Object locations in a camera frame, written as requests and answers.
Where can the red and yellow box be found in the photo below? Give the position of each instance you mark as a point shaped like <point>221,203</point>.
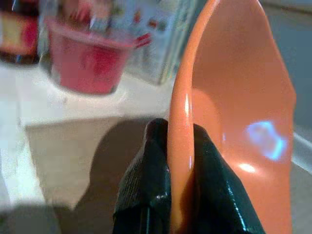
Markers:
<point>18,34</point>

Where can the colourful printed carton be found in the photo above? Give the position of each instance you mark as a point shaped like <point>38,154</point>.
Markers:
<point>156,36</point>

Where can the red plastic tub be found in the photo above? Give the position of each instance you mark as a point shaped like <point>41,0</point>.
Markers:
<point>90,58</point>

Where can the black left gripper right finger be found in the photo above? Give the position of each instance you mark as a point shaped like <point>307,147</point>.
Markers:
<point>214,185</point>

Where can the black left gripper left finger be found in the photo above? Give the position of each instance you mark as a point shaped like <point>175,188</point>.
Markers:
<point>143,175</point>

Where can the orange plastic bowl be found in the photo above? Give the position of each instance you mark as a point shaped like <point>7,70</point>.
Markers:
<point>239,92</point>

